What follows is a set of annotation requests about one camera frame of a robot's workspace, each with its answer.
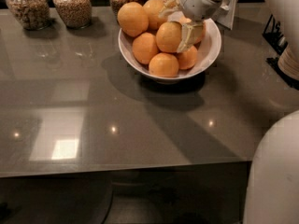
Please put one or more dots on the orange front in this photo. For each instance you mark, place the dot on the orange front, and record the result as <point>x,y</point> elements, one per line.
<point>164,65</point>

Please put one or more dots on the orange left low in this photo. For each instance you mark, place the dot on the orange left low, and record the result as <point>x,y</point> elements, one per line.
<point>144,48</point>

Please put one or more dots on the orange top middle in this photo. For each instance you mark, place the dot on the orange top middle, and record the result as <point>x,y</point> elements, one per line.
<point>153,8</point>

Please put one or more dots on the orange centre top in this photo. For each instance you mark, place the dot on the orange centre top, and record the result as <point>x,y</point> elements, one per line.
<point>168,36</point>

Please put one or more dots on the orange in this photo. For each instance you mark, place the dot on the orange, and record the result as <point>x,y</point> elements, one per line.
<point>192,31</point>
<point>168,36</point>
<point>133,19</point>
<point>153,8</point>
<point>164,65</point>

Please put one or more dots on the orange right low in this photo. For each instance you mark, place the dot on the orange right low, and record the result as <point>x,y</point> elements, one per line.
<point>187,59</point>

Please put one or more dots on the white ceramic bowl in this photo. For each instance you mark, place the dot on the white ceramic bowl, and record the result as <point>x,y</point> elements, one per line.
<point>208,50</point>

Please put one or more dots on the glass jar far left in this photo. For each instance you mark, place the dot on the glass jar far left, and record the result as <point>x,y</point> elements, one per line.
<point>31,14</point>

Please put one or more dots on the orange top left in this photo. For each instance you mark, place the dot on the orange top left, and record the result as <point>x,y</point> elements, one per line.
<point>133,19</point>

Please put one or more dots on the orange low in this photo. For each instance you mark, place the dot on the orange low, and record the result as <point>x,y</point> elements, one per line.
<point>187,59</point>
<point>144,48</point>

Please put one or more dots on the white standing card holder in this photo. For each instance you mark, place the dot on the white standing card holder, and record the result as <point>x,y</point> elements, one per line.
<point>225,14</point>

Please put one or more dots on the orange right back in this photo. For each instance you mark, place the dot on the orange right back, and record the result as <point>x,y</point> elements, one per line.
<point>192,31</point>

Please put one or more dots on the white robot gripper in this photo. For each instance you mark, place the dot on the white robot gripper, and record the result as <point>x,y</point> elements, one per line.
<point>196,2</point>

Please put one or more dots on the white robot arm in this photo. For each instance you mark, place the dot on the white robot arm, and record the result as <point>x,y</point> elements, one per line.
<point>273,188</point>

